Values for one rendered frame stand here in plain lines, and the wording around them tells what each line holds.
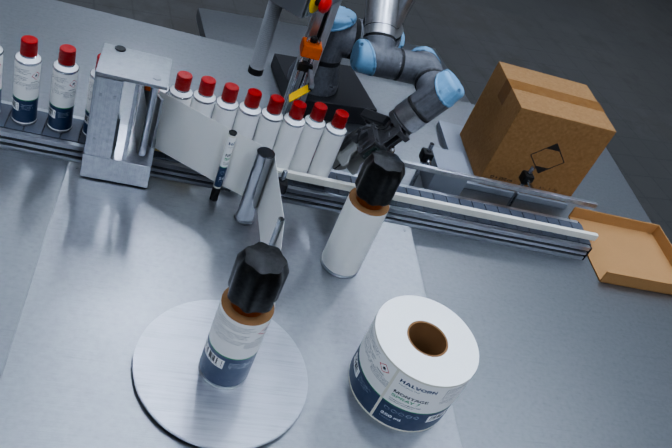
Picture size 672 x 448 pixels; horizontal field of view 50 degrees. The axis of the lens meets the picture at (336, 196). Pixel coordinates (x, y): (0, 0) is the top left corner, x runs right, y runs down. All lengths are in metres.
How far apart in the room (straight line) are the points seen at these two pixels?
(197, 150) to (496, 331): 0.79
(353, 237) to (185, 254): 0.34
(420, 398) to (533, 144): 0.98
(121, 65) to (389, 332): 0.72
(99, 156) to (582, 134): 1.26
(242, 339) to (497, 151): 1.09
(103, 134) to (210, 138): 0.22
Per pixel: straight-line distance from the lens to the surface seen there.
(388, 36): 1.67
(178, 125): 1.59
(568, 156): 2.12
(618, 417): 1.76
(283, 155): 1.69
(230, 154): 1.53
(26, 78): 1.65
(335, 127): 1.67
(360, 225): 1.45
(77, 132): 1.72
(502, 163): 2.07
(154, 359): 1.30
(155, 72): 1.48
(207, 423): 1.25
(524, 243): 1.99
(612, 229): 2.30
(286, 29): 2.50
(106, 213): 1.53
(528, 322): 1.80
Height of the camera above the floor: 1.94
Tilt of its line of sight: 37 degrees down
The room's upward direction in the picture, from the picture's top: 24 degrees clockwise
